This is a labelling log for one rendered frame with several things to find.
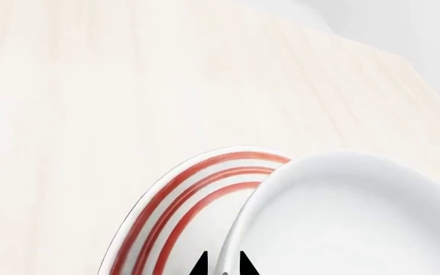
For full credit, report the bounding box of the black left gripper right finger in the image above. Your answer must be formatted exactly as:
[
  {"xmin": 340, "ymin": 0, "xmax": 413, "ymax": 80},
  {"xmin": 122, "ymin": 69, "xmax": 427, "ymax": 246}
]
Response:
[{"xmin": 240, "ymin": 250, "xmax": 261, "ymax": 275}]

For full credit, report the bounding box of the white plate with red rings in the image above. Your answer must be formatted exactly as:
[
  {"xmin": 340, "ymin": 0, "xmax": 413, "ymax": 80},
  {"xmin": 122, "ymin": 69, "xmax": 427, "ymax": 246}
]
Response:
[{"xmin": 98, "ymin": 146, "xmax": 293, "ymax": 275}]

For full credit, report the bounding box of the white bowl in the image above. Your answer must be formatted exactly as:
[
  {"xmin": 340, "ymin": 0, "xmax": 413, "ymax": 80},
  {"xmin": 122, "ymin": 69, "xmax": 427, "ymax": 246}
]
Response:
[{"xmin": 215, "ymin": 150, "xmax": 440, "ymax": 275}]

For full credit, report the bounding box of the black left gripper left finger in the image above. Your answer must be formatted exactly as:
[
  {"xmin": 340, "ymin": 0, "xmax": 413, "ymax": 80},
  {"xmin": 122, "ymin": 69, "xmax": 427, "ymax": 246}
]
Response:
[{"xmin": 188, "ymin": 250, "xmax": 209, "ymax": 275}]

